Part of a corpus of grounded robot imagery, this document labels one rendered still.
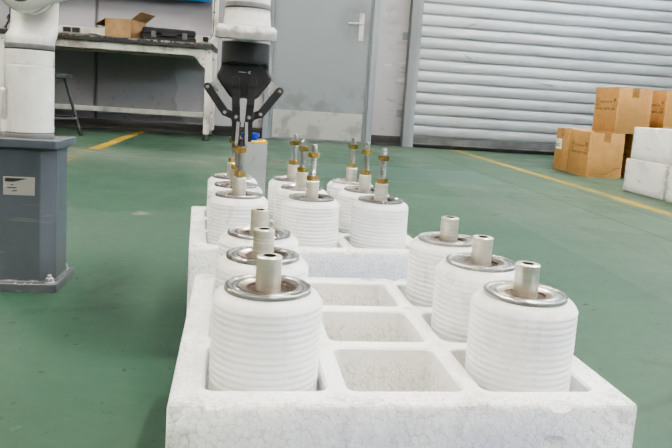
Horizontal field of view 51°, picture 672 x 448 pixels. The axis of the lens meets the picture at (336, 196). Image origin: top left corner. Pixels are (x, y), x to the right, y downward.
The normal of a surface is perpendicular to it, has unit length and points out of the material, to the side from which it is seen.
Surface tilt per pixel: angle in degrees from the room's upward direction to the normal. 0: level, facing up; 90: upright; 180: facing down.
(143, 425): 0
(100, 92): 90
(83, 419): 0
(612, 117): 90
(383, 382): 90
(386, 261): 90
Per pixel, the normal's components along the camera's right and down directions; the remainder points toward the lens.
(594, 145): 0.09, 0.15
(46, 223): 0.78, 0.14
